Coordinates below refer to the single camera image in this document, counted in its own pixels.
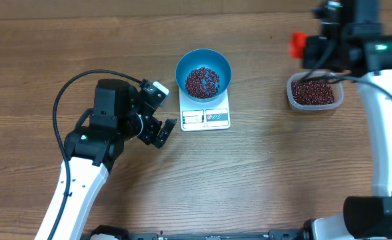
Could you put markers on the clear plastic container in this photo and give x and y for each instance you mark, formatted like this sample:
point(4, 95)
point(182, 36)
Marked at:
point(337, 91)

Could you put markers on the red beans in bowl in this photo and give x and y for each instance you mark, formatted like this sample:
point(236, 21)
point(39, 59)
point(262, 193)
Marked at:
point(202, 83)

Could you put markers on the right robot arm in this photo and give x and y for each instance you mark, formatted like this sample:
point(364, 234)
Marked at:
point(367, 217)

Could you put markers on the white digital kitchen scale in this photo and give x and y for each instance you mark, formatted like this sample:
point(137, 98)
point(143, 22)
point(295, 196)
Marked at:
point(204, 116)

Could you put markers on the red beans in container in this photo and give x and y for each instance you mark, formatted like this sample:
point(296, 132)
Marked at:
point(312, 93)

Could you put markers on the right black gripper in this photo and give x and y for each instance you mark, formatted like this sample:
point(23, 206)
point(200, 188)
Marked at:
point(314, 52)

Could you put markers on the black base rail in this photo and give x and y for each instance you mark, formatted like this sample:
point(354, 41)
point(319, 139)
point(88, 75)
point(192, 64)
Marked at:
point(107, 232)

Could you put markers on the blue bowl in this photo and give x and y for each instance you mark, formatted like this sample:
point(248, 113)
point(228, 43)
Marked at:
point(204, 58)

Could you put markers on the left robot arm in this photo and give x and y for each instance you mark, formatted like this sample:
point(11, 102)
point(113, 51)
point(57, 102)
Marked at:
point(120, 113)

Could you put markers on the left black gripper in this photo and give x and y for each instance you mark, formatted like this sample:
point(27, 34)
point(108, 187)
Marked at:
point(148, 136)

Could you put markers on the orange measuring scoop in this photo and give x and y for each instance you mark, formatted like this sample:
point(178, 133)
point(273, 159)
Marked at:
point(297, 44)

